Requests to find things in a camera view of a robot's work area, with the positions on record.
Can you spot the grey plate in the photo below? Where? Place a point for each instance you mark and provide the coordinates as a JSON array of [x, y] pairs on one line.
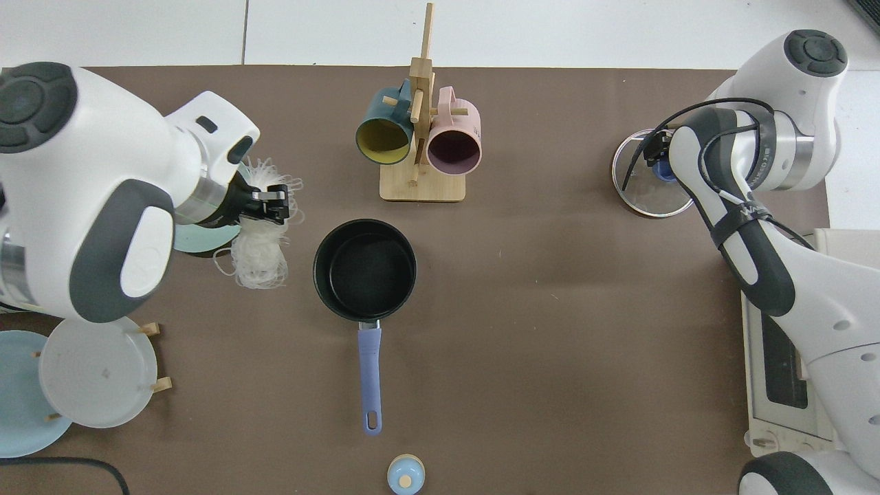
[[96, 378]]

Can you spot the small blue round thing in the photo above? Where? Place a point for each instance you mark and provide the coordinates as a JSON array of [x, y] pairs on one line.
[[405, 476]]

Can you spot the pink ribbed mug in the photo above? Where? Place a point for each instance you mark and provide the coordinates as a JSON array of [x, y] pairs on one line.
[[454, 151]]

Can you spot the dark teal mug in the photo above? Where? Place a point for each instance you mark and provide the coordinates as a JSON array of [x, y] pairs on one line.
[[383, 141]]

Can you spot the pale green plate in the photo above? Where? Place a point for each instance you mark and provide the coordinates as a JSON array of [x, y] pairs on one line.
[[199, 239]]

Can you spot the pale toaster oven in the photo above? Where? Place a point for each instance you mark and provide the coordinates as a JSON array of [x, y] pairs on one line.
[[780, 371]]

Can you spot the light blue plate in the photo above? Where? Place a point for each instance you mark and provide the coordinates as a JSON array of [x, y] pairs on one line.
[[17, 399]]

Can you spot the dark grey panel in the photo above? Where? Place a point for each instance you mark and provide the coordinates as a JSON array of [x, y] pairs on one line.
[[872, 10]]

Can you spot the wooden plate rack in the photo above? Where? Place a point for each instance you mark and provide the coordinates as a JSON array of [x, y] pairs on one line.
[[150, 328]]

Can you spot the brown table cloth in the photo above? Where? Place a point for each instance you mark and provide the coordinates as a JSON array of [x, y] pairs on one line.
[[550, 344]]

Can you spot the glass lid blue knob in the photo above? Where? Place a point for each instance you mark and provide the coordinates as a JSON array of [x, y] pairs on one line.
[[639, 199]]

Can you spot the wooden mug stand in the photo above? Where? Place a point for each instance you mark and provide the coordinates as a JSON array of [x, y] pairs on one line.
[[423, 185]]

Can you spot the white vermicelli bundle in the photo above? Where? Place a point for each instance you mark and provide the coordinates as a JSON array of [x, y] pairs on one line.
[[261, 258]]

